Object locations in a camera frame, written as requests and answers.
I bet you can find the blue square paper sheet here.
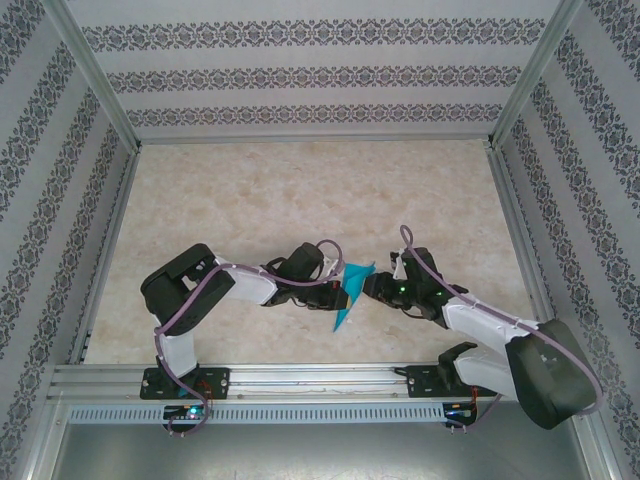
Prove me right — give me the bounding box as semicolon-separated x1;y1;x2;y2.
331;259;378;334

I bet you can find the grey sheet metal panel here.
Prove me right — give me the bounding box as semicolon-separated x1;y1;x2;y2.
49;422;599;480

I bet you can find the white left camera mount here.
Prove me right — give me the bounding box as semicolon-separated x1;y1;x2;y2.
321;256;347;281

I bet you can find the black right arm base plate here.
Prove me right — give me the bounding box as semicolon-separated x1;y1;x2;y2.
406;364;501;400

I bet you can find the slotted grey cable duct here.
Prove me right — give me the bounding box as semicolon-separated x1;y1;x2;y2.
66;403;447;424

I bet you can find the aluminium table edge rail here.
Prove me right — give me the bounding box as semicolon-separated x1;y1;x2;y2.
67;146;144;366
133;130;495;148

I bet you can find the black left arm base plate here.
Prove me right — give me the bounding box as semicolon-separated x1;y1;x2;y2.
139;366;233;402

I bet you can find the aluminium frame corner post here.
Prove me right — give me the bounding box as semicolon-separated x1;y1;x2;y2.
43;0;144;151
485;0;587;151

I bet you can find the aluminium frame upright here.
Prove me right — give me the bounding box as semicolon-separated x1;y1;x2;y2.
18;394;69;480
573;394;627;480

